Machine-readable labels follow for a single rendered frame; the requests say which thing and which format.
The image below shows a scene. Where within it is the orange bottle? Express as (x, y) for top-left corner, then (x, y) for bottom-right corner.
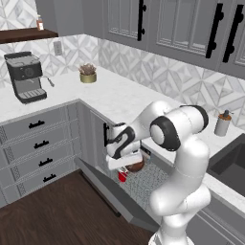
(35, 14), (45, 32)

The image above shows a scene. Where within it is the grey upper cupboard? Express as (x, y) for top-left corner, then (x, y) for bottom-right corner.
(34, 0), (105, 38)

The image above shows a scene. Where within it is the black drawer handle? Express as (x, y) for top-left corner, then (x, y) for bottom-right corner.
(37, 158), (55, 167)
(33, 140), (51, 150)
(28, 120), (46, 130)
(42, 173), (58, 184)

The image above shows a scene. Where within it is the grey drawer front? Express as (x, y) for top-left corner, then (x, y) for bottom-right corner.
(0, 106), (70, 146)
(3, 122), (73, 167)
(9, 139), (77, 185)
(14, 156), (78, 198)

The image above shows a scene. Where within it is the grey wall outlet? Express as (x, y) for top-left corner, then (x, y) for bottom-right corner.
(53, 40), (63, 57)

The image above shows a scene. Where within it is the grey upper cupboard door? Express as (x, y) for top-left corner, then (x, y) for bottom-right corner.
(219, 0), (245, 80)
(102, 0), (150, 51)
(147, 0), (225, 72)

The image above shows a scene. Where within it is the dark grey sink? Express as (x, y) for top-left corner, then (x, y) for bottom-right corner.
(207, 132), (245, 198)

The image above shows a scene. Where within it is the grey lower cupboard door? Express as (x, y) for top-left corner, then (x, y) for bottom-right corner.
(88, 109), (113, 170)

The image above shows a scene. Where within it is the grey soap dispenser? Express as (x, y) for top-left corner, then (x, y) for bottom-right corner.
(213, 109), (234, 138)

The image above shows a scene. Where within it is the black coffee machine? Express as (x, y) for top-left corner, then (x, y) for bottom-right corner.
(3, 51), (56, 105)

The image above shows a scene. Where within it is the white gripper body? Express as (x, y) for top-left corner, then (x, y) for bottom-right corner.
(105, 149), (145, 171)

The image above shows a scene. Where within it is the brown bowl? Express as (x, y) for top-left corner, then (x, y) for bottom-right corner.
(125, 159), (146, 173)

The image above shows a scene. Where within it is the grey cupboard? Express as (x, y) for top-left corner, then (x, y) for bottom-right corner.
(34, 0), (105, 38)
(186, 190), (245, 245)

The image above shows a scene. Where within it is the black cupboard handle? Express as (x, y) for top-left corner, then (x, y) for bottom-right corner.
(136, 0), (147, 42)
(205, 2), (225, 59)
(102, 122), (111, 148)
(222, 4), (245, 64)

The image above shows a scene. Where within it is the grey cupboard door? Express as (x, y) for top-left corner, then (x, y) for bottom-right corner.
(219, 0), (245, 80)
(147, 0), (225, 72)
(88, 109), (113, 170)
(102, 0), (150, 51)

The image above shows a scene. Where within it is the potted plant in yellow pot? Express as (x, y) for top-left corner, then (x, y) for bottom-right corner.
(78, 62), (98, 84)

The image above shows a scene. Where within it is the dark wooden shelf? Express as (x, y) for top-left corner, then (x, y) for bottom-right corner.
(0, 27), (59, 45)

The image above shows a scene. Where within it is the grey dishwasher door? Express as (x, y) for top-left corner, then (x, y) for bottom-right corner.
(74, 156), (161, 234)

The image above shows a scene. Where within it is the grey lower cupboard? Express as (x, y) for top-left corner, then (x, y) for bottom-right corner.
(186, 190), (245, 245)

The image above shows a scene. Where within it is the red cup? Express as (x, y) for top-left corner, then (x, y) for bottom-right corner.
(117, 170), (129, 184)

